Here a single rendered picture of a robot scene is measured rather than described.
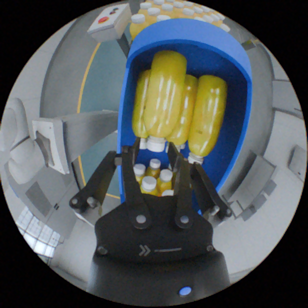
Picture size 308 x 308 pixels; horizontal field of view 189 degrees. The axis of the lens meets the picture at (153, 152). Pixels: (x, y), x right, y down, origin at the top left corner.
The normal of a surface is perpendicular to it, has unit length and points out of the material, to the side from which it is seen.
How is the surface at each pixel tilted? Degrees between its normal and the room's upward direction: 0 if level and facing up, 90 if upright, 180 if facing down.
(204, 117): 46
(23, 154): 84
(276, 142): 90
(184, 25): 23
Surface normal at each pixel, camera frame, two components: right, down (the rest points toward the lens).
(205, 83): -0.79, 0.14
